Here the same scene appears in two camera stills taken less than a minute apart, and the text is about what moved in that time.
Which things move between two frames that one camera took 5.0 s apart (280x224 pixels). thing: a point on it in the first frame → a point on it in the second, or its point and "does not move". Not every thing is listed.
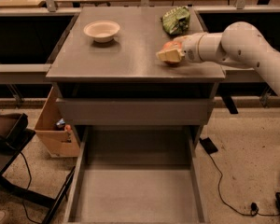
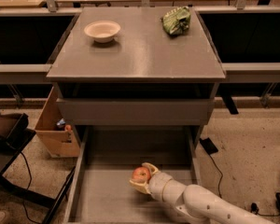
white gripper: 190,49 → 157,184
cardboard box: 55,132 does not move
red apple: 172,46 → 140,175
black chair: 9,134 does not move
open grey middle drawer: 138,175 does not move
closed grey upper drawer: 133,111 does not move
